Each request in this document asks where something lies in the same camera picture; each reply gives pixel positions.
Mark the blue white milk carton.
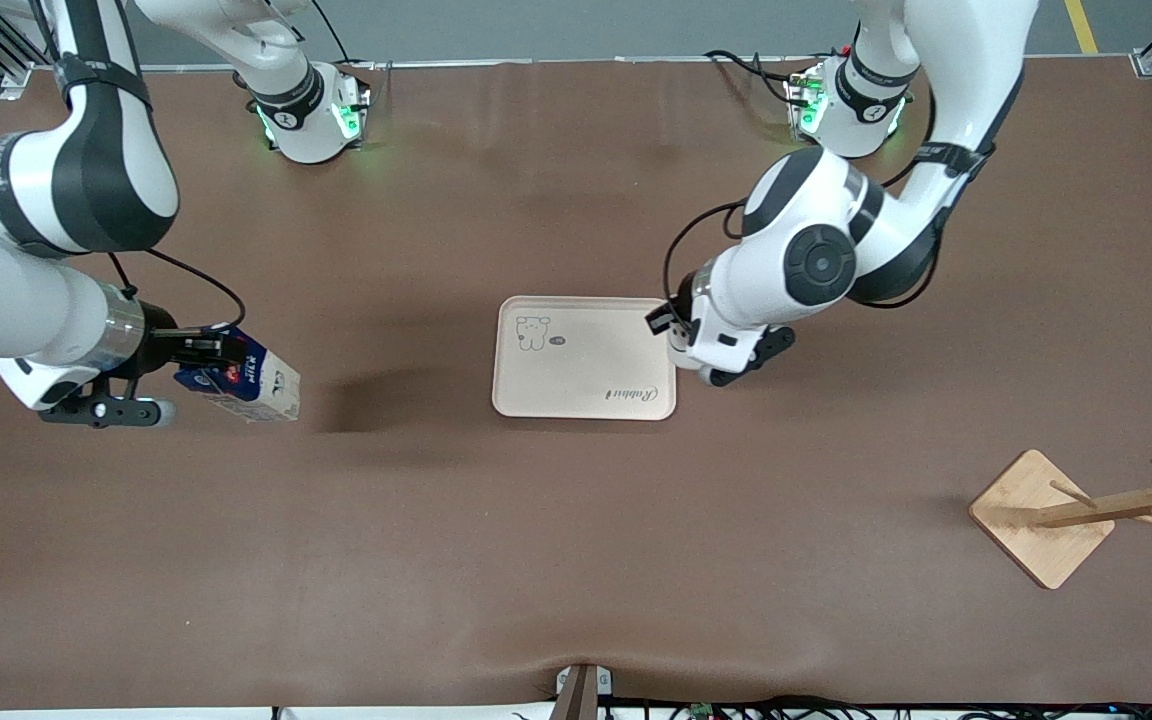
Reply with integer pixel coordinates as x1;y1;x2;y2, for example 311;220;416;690
174;328;301;423

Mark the beige plastic tray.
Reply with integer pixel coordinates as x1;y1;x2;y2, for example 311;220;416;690
492;296;678;421

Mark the brown table cover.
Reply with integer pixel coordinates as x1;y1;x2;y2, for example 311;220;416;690
0;55;1152;713

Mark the wooden mug stand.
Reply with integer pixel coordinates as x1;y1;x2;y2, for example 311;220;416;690
968;447;1152;590

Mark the yellow floor tape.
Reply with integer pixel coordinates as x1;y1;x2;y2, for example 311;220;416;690
1064;0;1102;56

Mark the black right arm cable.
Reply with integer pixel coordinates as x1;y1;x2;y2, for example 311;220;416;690
106;248;247;333

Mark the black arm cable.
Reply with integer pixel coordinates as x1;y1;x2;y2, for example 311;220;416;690
662;199;749;313
106;248;247;333

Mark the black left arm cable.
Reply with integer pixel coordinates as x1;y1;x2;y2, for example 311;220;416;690
662;199;749;313

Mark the black left base cable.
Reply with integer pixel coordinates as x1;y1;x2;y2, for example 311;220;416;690
703;49;799;107

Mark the black base cable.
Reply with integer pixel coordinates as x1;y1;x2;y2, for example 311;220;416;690
311;0;393;77
703;49;799;107

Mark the black right base cable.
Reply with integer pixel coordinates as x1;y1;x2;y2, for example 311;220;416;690
311;0;393;77

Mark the metal table edge bracket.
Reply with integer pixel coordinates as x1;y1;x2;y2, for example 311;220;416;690
556;663;614;720

